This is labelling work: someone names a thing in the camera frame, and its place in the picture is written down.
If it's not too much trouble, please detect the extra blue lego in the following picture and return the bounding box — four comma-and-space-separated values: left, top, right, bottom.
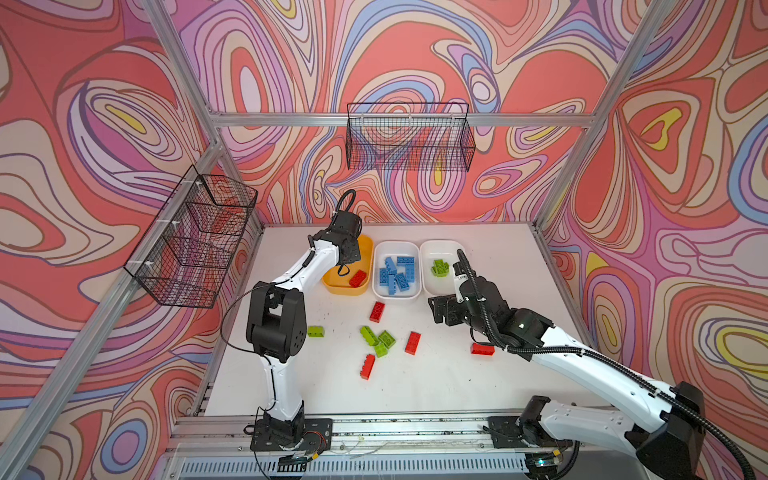
395, 273, 411, 292

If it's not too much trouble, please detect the green lego cluster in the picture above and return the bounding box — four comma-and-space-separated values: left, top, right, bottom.
360, 326, 396, 358

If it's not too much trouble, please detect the right white plastic bin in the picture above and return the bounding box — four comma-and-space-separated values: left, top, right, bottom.
420, 240, 469, 297

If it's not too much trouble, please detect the yellow plastic bin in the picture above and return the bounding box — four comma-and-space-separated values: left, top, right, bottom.
322, 234, 374, 296

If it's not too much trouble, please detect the left black wire basket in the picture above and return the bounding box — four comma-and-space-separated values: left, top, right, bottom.
123, 166, 258, 309

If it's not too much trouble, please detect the middle white plastic bin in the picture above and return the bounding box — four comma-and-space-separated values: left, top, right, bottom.
372, 241, 422, 302

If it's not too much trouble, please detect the lone green lego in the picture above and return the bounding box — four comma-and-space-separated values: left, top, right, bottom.
307, 326, 325, 338

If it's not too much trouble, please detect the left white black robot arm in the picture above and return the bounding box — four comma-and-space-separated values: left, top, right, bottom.
227, 189, 362, 461

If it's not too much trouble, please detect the back black wire basket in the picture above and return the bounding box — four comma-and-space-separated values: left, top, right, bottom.
345, 100, 476, 172

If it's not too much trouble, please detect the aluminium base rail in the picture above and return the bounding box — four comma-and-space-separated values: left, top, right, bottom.
173, 410, 649, 457

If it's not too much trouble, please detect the blue lego pair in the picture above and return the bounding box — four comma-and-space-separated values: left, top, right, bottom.
385, 257, 397, 275

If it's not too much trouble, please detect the red double lego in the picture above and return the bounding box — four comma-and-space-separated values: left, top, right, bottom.
369, 302, 385, 323

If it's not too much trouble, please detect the white plastic bin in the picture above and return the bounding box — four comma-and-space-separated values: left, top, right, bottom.
420, 240, 469, 297
372, 241, 422, 302

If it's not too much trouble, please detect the black wire basket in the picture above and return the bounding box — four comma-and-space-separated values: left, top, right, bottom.
123, 166, 258, 309
345, 100, 476, 172

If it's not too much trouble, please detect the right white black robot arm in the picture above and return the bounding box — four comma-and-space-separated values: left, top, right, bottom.
428, 250, 756, 479

